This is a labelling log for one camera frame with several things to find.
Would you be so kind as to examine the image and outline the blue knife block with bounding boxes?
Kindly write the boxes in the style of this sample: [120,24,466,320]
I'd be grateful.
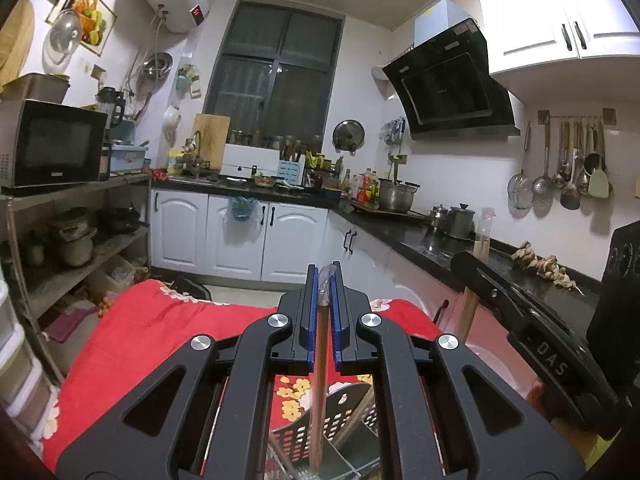
[277,156,305,186]

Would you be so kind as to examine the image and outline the wooden cutting board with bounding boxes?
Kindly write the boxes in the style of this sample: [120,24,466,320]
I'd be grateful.
[192,114,230,170]

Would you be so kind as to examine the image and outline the fruit picture on wall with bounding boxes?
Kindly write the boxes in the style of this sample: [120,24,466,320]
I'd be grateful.
[46,0,117,56]

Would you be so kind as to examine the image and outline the glass pot lid on wall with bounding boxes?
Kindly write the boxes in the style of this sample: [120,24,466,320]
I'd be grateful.
[42,9,82,74]

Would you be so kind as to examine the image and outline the black microwave oven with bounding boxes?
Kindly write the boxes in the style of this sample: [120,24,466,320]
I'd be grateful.
[1,100,107,191]

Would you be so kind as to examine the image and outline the black plastic utensil basket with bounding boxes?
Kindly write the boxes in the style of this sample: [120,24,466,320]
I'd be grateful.
[262,376,382,479]

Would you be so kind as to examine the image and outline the hanging steel ladle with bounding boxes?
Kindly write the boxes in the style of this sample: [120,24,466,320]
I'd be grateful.
[533,117,551,198]

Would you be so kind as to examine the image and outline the black electric kettle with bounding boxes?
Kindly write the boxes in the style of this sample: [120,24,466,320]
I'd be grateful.
[96,87,126,129]

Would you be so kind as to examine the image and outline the steel bowl on wall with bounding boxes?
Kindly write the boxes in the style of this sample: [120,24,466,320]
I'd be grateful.
[139,52,172,81]

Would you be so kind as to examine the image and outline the person right hand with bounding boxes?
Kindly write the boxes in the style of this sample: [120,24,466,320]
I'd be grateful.
[526,379,599,462]

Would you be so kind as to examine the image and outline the hanging wire skimmer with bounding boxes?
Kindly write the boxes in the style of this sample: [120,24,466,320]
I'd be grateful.
[508,122,534,210]

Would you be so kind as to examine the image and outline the white upper cabinet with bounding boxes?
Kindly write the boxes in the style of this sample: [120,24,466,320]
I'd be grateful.
[480,0,639,104]

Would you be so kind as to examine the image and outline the metal storage shelf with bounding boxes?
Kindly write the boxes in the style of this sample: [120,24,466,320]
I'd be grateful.
[1,172,151,386]

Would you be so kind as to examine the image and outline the red floral tablecloth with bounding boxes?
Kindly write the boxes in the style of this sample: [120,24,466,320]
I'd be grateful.
[42,280,442,472]

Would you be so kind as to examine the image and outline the ginger roots pile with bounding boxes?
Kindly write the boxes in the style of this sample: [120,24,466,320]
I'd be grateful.
[511,240,584,295]

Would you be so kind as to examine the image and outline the dark kitchen window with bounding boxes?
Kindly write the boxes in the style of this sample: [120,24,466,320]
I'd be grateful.
[203,1,343,148]

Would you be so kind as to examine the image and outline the large steel stockpot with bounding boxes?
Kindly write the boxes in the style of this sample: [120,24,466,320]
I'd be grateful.
[378,179,420,214]

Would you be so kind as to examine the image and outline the white box on counter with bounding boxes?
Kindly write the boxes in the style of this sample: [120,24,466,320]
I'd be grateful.
[220,144,280,178]

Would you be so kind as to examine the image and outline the dark pot lid on wall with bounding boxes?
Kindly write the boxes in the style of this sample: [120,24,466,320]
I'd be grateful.
[332,119,366,154]

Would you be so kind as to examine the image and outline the steel kettle pot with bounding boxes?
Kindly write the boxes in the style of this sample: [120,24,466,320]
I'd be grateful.
[447,203,475,240]

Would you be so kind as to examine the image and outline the black range hood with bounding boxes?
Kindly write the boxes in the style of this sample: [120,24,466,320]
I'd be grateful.
[383,18,521,141]

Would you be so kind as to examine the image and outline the plastic drawer tower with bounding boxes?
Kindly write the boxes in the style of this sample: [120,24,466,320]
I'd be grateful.
[0,281,52,431]

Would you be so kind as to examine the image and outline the white lower cabinets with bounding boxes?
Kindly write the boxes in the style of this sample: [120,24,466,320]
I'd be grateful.
[150,188,463,333]

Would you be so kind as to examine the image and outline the black countertop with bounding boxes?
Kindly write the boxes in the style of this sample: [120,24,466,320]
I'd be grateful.
[151,178,601,326]

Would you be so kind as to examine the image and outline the hanging green spatula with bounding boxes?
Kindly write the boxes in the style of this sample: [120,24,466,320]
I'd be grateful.
[588,122,610,200]

